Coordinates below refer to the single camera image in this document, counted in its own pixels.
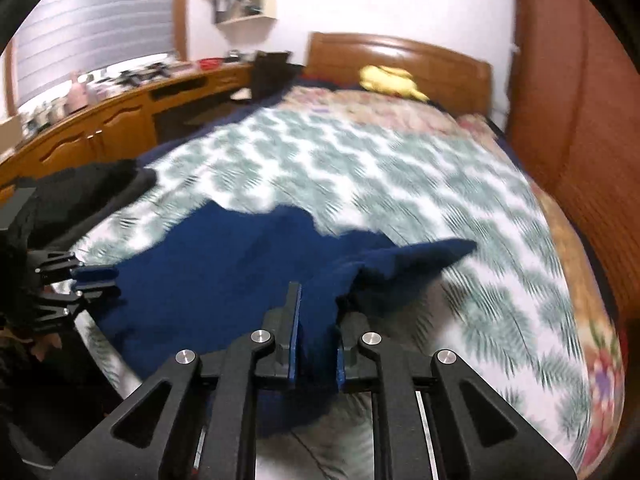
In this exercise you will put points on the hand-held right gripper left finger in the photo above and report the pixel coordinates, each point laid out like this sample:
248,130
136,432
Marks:
295,330

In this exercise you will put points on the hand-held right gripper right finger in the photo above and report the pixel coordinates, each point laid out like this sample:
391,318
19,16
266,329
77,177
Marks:
341,370

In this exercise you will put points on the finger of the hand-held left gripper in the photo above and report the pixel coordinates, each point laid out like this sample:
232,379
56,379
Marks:
95,274
100,294

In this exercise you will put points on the navy blue shirt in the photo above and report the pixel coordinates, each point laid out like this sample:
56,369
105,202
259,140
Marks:
225,280

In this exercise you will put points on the person's left hand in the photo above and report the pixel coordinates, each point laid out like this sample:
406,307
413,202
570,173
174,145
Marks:
47,344

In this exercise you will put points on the black garment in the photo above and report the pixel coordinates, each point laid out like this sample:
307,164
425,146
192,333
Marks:
90,190

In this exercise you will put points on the wooden desk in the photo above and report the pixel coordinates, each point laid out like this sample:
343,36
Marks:
115,120

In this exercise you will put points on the leaf print blanket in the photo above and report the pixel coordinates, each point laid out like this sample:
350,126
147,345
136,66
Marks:
400,185

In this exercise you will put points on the pink container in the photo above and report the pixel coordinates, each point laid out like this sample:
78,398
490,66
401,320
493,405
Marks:
77,92

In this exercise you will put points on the cardboard piece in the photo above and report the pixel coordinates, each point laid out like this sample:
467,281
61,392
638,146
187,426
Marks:
242,94

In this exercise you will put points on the red bowl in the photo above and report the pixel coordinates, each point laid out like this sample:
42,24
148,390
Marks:
210,63

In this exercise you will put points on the dark brown chair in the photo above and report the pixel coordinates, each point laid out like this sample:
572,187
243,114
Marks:
270,77

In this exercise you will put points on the floral quilt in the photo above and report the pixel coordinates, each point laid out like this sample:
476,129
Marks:
595,350

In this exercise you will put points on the window blinds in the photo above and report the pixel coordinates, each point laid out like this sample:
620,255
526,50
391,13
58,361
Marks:
100,15

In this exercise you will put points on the yellow plush toy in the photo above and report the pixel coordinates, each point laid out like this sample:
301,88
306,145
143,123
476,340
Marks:
387,81

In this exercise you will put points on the wooden bed headboard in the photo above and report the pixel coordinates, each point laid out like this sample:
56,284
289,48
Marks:
425,62

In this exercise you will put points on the wooden louvred wardrobe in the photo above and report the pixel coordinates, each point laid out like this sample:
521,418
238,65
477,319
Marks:
575,85

